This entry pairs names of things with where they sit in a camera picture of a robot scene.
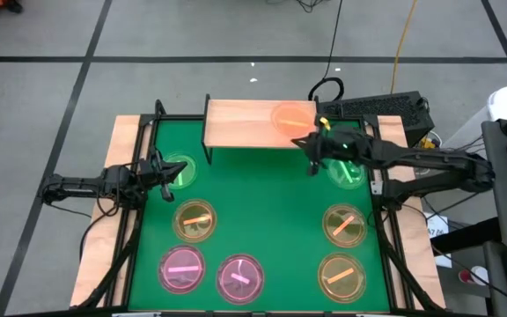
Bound black perforated computer case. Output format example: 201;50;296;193
317;91;436;149

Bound black floor cable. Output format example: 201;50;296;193
307;0;346;103

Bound translucent green plate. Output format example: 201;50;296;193
326;157;368;190
161;151;198;191

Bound black table frame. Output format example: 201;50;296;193
70;99;446;317

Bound black arm base cable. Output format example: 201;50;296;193
78;193;121;262

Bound wooden shelf with black frame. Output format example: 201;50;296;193
201;93;323;166

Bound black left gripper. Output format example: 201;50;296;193
136;148;189;203

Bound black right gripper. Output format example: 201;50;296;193
290;116;363;177

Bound red white cup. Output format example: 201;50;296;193
458;265;490;286

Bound yellow cable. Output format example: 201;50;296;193
389;0;420;94

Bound white paper sheet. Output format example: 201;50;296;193
424;213;452;241

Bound translucent orange plate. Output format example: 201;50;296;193
321;203;368;248
173;197;218;244
317;252;367;304
270;101;317;138

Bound translucent pink plate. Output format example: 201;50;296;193
215;254;265;306
158;245;207;295

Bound green table mat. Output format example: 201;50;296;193
128;119;391;313

